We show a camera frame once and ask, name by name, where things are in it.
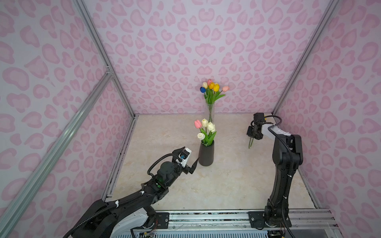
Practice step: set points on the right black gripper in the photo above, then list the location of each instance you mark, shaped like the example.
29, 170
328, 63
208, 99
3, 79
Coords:
250, 134

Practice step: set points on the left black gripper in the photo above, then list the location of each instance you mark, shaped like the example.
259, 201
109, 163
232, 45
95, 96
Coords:
186, 169

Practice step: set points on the black cone vase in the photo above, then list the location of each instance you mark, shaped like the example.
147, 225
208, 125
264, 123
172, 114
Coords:
206, 155

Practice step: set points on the deep pink tulip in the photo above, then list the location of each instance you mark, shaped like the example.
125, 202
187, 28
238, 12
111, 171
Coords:
198, 125

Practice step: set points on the clear glass vase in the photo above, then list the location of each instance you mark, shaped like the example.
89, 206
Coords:
209, 113

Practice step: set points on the light pink tulip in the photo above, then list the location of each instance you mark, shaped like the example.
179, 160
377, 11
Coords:
222, 92

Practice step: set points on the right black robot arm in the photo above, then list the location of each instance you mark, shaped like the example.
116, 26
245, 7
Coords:
287, 156

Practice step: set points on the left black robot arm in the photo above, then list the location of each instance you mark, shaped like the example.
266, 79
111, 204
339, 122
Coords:
110, 219

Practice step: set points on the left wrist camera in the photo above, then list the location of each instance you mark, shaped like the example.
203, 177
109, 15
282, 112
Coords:
183, 157

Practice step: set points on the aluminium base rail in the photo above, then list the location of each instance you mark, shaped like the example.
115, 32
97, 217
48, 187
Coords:
302, 223

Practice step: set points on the left corner aluminium post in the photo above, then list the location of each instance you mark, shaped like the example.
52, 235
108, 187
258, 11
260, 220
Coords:
90, 26

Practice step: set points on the corner aluminium post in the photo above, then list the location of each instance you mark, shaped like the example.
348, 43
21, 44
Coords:
328, 14
90, 26

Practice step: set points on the right corner aluminium post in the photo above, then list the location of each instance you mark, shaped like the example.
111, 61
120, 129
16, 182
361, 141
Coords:
328, 14

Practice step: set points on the aluminium frame diagonal bar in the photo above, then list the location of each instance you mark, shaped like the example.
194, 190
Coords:
29, 190

